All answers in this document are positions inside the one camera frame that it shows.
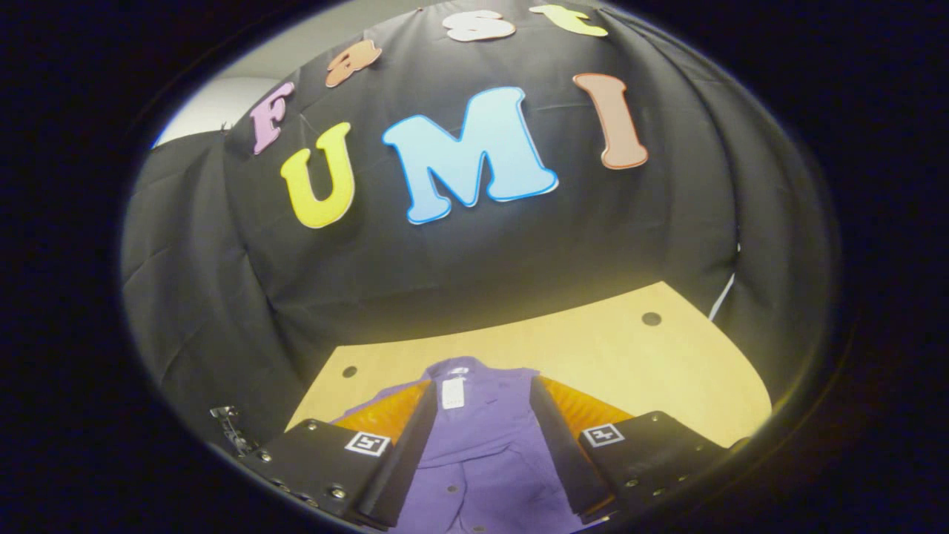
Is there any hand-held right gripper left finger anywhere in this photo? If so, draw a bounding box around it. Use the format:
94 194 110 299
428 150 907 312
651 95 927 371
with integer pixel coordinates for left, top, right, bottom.
237 378 438 529

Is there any black backdrop cloth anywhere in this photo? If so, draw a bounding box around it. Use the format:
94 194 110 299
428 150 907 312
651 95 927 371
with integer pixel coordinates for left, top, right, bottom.
119 0 839 446

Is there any purple button shirt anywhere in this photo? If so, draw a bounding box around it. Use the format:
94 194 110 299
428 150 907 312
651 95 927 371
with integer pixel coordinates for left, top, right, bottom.
330 356 594 534

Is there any white cable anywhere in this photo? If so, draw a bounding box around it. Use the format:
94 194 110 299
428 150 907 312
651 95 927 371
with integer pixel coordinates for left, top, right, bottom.
708 245 742 321

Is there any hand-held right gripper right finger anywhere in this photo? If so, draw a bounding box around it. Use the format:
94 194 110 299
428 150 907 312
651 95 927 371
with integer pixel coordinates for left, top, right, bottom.
528 375 731 524

